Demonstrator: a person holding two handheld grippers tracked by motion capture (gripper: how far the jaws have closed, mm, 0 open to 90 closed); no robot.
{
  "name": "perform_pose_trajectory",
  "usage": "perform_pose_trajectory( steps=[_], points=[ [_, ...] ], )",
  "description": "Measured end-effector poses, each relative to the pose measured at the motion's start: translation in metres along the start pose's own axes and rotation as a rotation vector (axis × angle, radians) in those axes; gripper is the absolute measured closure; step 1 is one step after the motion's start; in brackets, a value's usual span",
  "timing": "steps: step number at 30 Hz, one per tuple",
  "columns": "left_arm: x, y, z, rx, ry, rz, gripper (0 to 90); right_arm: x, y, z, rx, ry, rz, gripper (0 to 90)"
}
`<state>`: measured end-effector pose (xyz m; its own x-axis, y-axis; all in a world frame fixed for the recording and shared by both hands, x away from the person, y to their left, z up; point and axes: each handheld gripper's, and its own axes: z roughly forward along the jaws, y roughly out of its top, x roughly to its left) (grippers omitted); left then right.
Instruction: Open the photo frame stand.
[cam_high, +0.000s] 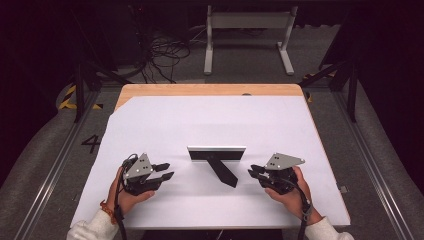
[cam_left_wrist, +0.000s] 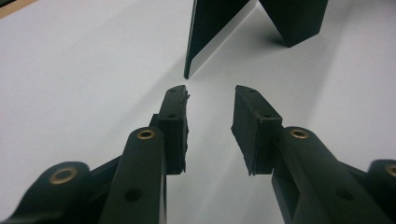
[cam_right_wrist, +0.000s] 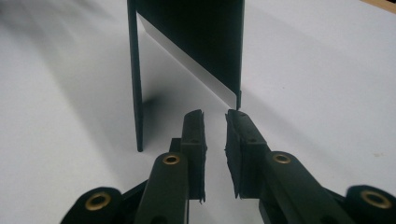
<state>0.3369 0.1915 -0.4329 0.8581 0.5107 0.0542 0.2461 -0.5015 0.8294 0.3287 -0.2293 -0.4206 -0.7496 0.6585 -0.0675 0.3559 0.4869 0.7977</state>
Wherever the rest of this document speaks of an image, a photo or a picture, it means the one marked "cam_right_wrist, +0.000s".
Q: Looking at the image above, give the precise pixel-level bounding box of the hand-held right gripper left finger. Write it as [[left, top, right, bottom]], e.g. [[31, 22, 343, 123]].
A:
[[134, 109, 208, 224]]

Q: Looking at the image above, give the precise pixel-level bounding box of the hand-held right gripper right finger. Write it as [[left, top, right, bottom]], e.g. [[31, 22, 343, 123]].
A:
[[224, 108, 356, 224]]

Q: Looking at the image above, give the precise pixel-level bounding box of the black and white photo frame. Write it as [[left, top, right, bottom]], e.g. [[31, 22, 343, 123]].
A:
[[126, 0, 246, 153]]

